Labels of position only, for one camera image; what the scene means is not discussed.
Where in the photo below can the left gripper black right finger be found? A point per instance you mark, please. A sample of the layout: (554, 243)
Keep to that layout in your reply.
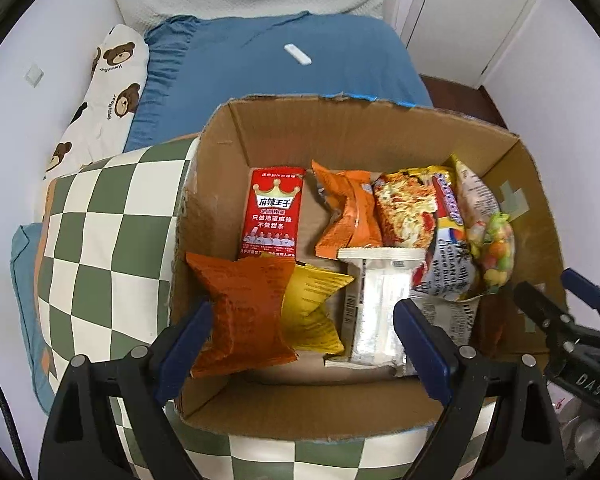
(522, 440)

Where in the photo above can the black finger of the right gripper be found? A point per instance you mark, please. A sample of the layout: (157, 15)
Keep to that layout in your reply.
(582, 288)
(557, 325)

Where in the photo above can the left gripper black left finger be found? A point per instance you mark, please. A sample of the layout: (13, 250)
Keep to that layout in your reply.
(81, 439)

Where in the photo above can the yellow clear snack bag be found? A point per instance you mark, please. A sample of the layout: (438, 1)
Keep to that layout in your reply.
(476, 201)

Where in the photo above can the orange chips bag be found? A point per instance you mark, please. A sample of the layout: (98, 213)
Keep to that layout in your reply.
(247, 298)

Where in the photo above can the red snack packet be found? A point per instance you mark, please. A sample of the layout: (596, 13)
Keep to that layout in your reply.
(272, 214)

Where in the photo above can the clear plastic bag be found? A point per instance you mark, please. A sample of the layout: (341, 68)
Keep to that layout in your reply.
(579, 426)

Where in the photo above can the colourful candy bag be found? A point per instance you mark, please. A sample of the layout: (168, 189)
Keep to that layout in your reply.
(492, 245)

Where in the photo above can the white wafer pack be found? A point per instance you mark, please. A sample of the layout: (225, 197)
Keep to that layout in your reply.
(382, 277)

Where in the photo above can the blue cushion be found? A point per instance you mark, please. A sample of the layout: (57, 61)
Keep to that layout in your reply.
(21, 264)

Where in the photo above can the green white checkered tablecloth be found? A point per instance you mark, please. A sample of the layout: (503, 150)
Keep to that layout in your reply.
(102, 277)

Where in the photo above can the Sedaap noodle packet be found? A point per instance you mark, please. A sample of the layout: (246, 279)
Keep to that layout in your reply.
(417, 209)

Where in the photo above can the orange snack packet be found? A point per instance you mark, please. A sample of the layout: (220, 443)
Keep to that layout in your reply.
(349, 196)

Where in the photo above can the brown cardboard box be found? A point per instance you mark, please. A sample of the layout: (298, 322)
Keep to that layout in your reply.
(305, 400)

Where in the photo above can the bear print pillow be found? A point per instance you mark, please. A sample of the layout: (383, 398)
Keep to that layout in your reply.
(102, 123)

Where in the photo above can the white door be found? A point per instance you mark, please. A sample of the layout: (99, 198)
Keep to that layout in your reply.
(460, 40)

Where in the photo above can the white remote control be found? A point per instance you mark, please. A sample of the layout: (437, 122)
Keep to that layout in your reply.
(296, 53)

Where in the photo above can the blue bed sheet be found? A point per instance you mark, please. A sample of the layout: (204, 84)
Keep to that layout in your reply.
(197, 65)

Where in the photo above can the white wall switch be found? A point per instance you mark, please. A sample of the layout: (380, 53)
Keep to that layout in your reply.
(34, 75)

